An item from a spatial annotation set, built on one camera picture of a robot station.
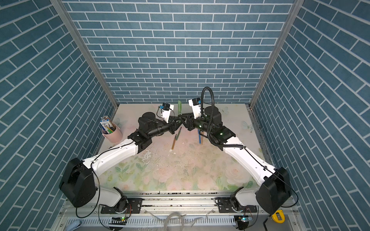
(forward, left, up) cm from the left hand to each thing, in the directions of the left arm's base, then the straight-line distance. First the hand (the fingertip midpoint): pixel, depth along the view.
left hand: (188, 120), depth 72 cm
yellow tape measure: (-38, -45, -27) cm, 65 cm away
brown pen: (+6, +10, -30) cm, 32 cm away
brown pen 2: (-12, -6, +3) cm, 14 cm away
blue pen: (+10, -8, -30) cm, 33 cm away
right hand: (0, +3, +2) cm, 4 cm away
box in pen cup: (+8, +50, -16) cm, 53 cm away
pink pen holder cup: (+5, +47, -24) cm, 53 cm away
